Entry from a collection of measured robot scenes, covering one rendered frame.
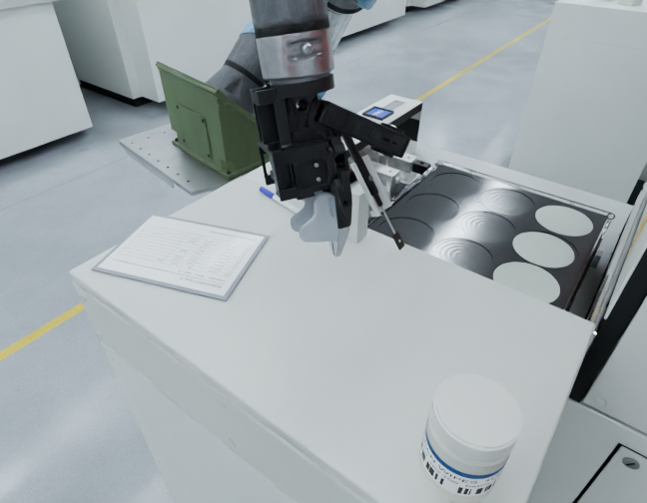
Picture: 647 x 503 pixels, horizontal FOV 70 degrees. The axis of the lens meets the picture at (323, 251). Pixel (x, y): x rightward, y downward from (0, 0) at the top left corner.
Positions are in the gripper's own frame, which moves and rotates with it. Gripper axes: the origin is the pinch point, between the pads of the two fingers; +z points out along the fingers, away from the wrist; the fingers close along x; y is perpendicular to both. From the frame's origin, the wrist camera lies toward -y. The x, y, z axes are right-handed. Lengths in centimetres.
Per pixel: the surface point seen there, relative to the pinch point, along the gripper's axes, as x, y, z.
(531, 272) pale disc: -2.4, -32.5, 15.7
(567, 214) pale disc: -14, -51, 14
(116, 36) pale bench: -345, 33, -35
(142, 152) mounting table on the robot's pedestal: -86, 24, 0
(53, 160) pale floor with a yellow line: -288, 90, 31
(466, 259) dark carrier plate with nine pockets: -8.8, -24.7, 13.8
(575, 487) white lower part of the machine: 14, -30, 47
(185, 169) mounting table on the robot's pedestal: -73, 15, 4
